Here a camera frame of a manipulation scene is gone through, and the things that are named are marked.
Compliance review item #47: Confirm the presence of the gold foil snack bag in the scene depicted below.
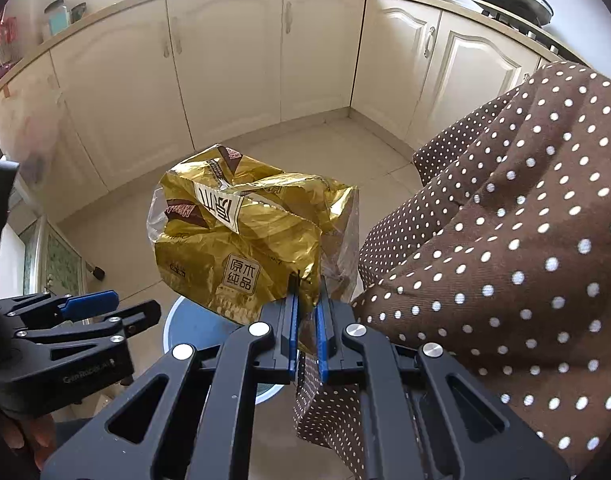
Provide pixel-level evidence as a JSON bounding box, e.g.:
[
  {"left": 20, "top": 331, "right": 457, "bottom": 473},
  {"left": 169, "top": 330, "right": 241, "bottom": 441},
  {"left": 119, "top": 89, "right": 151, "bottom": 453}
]
[{"left": 146, "top": 144, "right": 360, "bottom": 328}]

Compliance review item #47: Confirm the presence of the teal box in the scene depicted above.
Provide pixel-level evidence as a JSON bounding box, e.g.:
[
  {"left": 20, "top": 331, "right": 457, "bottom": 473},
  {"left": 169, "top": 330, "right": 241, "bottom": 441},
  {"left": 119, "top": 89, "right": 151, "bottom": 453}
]
[{"left": 48, "top": 7, "right": 71, "bottom": 36}]

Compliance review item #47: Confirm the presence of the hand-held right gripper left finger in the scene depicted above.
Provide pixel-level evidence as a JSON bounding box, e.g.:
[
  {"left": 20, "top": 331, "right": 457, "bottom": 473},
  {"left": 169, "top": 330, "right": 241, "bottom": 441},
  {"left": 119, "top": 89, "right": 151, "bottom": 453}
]
[{"left": 40, "top": 272, "right": 302, "bottom": 480}]

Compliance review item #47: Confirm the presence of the clear plastic jar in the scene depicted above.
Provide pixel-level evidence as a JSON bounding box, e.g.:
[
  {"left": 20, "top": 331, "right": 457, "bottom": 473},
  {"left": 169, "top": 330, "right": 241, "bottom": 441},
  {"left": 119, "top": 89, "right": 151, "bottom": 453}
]
[{"left": 42, "top": 0, "right": 69, "bottom": 41}]

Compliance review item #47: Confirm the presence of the blue plastic bucket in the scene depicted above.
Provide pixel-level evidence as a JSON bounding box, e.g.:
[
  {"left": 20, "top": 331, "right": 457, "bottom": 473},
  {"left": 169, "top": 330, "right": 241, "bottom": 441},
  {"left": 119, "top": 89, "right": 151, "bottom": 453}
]
[{"left": 162, "top": 295, "right": 299, "bottom": 406}]

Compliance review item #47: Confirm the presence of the brown polka dot tablecloth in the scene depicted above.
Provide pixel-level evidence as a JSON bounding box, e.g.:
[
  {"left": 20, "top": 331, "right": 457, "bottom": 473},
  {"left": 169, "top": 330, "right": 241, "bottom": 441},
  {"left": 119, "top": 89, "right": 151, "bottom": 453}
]
[{"left": 293, "top": 60, "right": 611, "bottom": 480}]

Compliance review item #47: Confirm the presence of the person's left hand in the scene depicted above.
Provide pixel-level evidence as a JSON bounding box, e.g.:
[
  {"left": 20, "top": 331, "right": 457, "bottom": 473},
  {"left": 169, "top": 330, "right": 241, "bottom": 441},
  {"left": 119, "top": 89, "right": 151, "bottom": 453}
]
[{"left": 0, "top": 411, "right": 57, "bottom": 470}]

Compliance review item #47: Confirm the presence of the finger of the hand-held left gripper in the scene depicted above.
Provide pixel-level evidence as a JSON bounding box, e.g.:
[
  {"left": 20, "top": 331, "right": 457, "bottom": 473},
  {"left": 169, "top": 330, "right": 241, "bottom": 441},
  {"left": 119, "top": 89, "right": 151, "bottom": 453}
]
[
  {"left": 0, "top": 289, "right": 119, "bottom": 322},
  {"left": 14, "top": 300, "right": 163, "bottom": 361}
]

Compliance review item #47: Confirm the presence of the cream lower kitchen cabinet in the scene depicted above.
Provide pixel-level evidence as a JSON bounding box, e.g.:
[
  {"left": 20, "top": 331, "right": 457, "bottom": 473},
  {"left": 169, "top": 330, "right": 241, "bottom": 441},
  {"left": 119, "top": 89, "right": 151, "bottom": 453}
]
[{"left": 0, "top": 0, "right": 586, "bottom": 221}]

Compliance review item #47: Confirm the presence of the red kitchen tool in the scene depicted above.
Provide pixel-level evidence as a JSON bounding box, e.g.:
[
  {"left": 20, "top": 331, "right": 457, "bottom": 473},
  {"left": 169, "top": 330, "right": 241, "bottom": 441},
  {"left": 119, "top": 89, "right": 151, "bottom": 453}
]
[{"left": 0, "top": 15, "right": 21, "bottom": 66}]

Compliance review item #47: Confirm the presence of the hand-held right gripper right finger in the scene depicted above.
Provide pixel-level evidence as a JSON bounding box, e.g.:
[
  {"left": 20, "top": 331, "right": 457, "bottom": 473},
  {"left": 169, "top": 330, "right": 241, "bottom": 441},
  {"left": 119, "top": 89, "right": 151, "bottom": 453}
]
[{"left": 315, "top": 275, "right": 571, "bottom": 480}]

